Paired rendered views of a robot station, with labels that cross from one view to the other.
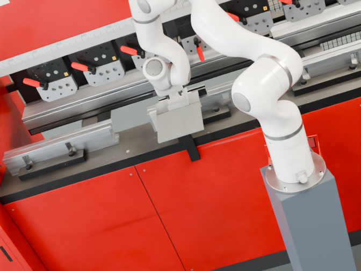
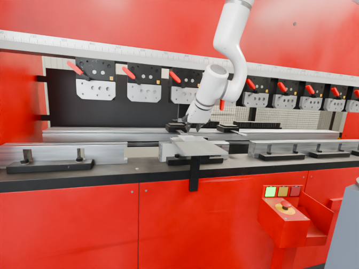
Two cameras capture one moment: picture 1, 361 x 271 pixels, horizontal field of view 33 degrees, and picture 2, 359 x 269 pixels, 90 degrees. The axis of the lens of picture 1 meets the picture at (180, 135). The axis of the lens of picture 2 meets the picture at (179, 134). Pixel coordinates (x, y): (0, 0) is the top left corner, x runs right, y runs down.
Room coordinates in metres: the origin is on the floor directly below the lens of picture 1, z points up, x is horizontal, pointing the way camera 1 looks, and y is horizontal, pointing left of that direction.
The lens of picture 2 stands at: (1.31, 0.39, 1.20)
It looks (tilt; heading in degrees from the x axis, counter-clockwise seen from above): 12 degrees down; 334
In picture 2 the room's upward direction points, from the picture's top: 3 degrees clockwise
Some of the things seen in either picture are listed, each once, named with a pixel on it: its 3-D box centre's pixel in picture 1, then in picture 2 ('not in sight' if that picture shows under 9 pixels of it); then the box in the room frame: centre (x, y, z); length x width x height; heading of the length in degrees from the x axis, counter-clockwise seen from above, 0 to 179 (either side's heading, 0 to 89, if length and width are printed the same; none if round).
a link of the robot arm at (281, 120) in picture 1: (266, 101); not in sight; (1.41, -0.26, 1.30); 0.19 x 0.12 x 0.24; 121
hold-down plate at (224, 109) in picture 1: (194, 120); (195, 159); (2.07, -0.08, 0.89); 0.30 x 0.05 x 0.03; 80
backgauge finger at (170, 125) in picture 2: not in sight; (179, 129); (2.29, -0.08, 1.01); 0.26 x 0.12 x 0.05; 170
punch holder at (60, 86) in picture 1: (53, 75); (97, 80); (2.21, 0.37, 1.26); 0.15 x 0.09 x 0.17; 80
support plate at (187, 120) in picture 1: (179, 115); (195, 145); (1.99, -0.02, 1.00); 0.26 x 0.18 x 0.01; 170
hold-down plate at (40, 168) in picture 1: (52, 164); (53, 165); (2.18, 0.55, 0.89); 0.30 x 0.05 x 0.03; 80
